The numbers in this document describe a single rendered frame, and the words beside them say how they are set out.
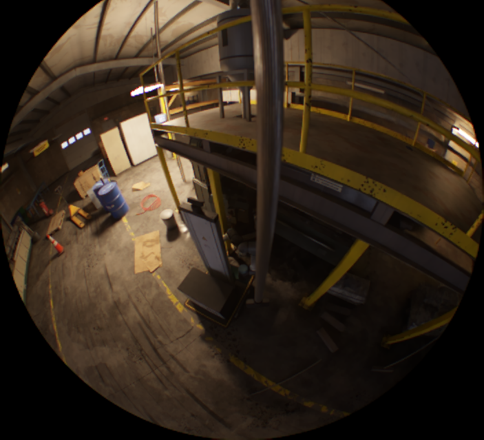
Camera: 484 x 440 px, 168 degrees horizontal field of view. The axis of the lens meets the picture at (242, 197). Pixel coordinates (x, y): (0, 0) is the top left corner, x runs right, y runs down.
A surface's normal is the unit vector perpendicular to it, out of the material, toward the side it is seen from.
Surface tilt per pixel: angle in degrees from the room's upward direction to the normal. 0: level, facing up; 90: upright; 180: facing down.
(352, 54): 90
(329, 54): 90
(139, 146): 90
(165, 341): 0
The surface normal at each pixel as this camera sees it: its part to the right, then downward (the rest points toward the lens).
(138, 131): 0.75, 0.39
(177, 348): -0.05, -0.77
